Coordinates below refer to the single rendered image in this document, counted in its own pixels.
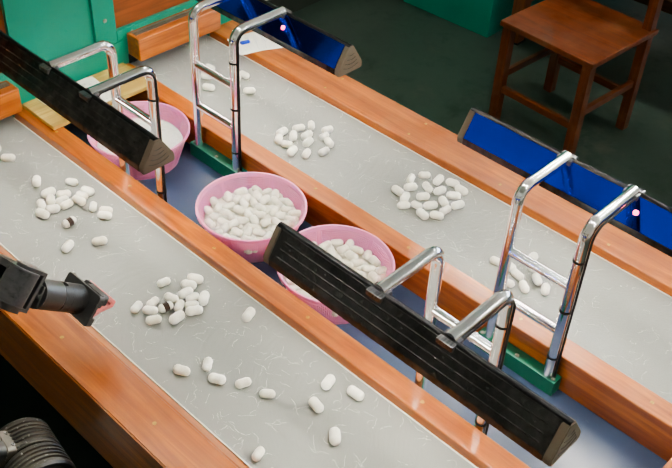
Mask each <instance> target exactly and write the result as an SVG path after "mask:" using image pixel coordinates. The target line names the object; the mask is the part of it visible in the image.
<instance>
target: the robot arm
mask: <svg viewBox="0 0 672 468"><path fill-rule="evenodd" d="M47 275H48V274H47V273H46V272H44V271H42V270H41V269H39V268H37V267H36V266H33V265H30V264H28V263H25V262H22V261H20V260H13V259H12V258H10V257H8V256H6V255H3V254H0V308H1V309H3V310H5V311H8V312H11V313H14V314H18V313H19V312H23V313H26V314H27V312H28V310H29V308H31V309H38V310H47V311H56V312H64V313H70V314H71V315H72V316H73V317H74V318H75V319H77V320H78V321H79V322H80V323H81V324H82V325H83V326H87V327H90V326H91V325H92V324H93V322H94V320H95V319H94V317H95V316H97V315H98V314H99V313H101V312H103V311H105V310H107V309H110V308H112V307H113V306H114V304H115V302H116V301H115V300H114V299H113V298H112V297H111V296H109V295H108V294H107V293H106V292H105V291H103V290H102V289H101V288H100V287H99V286H97V285H96V284H95V283H94V282H92V281H91V280H85V281H83V280H82V279H80V278H79V277H78V276H77V275H76V273H74V272H69V273H68V275H67V277H66V278H65V280H64V281H57V280H51V279H46V277H47Z"/></svg>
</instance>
